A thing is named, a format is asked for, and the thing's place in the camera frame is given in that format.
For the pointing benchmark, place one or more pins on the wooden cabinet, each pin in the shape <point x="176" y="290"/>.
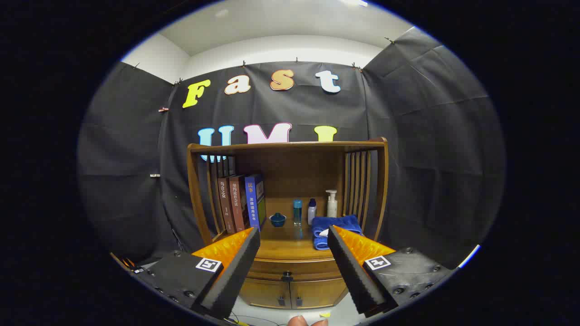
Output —
<point x="294" y="172"/>

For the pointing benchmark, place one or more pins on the white pump bottle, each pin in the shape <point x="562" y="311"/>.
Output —
<point x="332" y="208"/>

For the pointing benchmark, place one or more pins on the dark brown book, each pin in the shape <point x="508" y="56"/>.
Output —
<point x="224" y="203"/>

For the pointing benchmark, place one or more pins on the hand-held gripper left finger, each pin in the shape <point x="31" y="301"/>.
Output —
<point x="235" y="276"/>

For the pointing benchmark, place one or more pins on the wooden countertop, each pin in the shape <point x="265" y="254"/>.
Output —
<point x="290" y="246"/>

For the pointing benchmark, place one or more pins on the teal glass bottle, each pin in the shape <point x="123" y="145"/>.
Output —
<point x="297" y="213"/>

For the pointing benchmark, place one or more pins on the wooden cabinet door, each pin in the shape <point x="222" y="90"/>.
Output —
<point x="263" y="293"/>
<point x="317" y="293"/>

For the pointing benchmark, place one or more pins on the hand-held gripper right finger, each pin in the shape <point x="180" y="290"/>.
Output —
<point x="353" y="276"/>

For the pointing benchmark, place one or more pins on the black backdrop cloth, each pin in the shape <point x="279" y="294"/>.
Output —
<point x="430" y="136"/>

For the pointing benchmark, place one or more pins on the white bottle blue cap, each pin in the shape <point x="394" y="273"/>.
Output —
<point x="311" y="213"/>

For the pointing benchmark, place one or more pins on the wooden drawer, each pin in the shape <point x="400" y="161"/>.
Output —
<point x="312" y="268"/>

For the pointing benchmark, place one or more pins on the blue folded towel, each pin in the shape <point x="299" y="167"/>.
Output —
<point x="337" y="222"/>

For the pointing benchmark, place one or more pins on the reddish brown book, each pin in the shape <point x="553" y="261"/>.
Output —
<point x="236" y="201"/>

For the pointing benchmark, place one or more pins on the blue book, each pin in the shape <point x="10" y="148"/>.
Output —
<point x="253" y="201"/>

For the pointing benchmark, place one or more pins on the blue lidded teacup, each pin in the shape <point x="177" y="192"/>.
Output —
<point x="277" y="220"/>

